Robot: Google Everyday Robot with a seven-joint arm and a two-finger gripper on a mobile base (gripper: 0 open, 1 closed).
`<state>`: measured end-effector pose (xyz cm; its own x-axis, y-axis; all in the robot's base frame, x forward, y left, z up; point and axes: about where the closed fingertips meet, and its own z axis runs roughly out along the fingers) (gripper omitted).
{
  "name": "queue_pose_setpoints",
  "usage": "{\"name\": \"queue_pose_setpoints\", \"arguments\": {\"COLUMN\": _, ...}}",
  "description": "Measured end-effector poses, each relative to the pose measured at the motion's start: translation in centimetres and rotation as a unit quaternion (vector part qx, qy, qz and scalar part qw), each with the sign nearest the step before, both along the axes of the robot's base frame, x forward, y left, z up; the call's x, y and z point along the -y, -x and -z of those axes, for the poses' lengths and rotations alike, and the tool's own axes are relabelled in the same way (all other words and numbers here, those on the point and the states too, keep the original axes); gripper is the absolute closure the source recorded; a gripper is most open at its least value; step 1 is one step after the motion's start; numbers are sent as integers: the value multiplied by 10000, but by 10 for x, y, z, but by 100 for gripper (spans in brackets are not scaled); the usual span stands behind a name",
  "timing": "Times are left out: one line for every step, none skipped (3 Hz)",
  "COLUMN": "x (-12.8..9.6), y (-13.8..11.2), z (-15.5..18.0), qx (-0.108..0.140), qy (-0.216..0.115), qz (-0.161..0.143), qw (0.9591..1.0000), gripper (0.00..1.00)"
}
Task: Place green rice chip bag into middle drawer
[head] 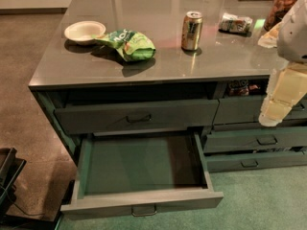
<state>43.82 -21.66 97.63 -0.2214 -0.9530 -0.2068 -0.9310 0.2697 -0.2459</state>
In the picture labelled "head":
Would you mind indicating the top right drawer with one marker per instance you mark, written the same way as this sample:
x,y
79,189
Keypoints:
x,y
246,109

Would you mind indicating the snack bag in shelf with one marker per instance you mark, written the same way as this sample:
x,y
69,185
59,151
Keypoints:
x,y
237,88

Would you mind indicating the black equipment on floor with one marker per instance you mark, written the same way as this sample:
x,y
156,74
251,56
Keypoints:
x,y
10,169

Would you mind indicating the bottom right drawer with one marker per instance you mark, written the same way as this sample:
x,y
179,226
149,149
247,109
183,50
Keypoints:
x,y
255,161

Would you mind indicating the green rice chip bag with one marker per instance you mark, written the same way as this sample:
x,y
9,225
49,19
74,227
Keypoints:
x,y
130,45

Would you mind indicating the glass jar of snacks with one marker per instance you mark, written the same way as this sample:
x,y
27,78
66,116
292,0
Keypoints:
x,y
278,10

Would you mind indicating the top left drawer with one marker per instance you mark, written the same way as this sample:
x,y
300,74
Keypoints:
x,y
126,117

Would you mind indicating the white paper bowl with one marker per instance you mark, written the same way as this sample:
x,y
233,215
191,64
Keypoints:
x,y
85,32

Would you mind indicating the open middle left drawer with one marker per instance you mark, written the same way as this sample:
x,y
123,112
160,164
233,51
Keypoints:
x,y
141,175

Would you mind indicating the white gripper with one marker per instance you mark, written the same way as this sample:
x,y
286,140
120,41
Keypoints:
x,y
294,33

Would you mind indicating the gold soda can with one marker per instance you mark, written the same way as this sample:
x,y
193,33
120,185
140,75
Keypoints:
x,y
191,30

